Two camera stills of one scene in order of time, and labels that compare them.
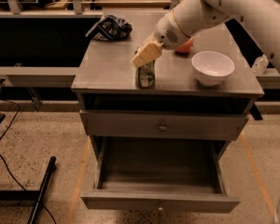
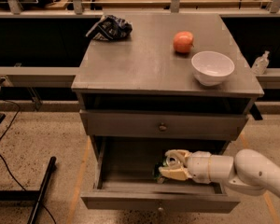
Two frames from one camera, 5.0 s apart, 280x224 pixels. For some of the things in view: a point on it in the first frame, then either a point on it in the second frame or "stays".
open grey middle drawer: (160, 175) stays
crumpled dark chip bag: (110, 27) stays
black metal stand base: (21, 195) stays
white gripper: (166, 32) -> (198, 166)
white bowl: (210, 68) stays
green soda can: (146, 76) -> (170, 161)
